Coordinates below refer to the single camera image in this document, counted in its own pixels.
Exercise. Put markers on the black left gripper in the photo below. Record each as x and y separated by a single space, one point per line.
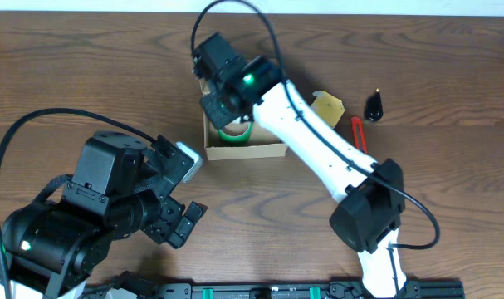
168 218

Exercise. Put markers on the brown cardboard box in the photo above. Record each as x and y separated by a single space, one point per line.
262 144

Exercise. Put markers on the green tape roll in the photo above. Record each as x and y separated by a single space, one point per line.
236 133

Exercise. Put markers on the black teardrop tape measure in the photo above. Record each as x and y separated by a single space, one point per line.
373 107

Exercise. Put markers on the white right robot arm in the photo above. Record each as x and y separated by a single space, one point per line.
367 216

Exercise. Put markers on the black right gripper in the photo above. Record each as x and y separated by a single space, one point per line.
215 110

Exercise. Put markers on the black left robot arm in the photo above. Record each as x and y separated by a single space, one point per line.
121 186

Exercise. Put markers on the red utility knife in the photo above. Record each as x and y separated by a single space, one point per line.
358 134

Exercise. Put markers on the yellow sticky note pad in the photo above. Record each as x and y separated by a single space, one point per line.
329 108

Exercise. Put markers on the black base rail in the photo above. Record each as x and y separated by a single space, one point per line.
350 289

